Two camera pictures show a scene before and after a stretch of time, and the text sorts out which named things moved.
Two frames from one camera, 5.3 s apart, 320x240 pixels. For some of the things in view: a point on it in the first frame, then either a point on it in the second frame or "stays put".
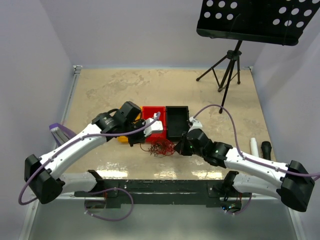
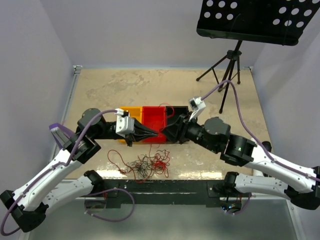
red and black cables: [160, 148] -> [144, 166]
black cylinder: [266, 147] stays put
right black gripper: [181, 147] -> [178, 129]
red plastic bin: [147, 112] stays put
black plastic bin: [177, 120] stays put
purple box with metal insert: [61, 133] stays put
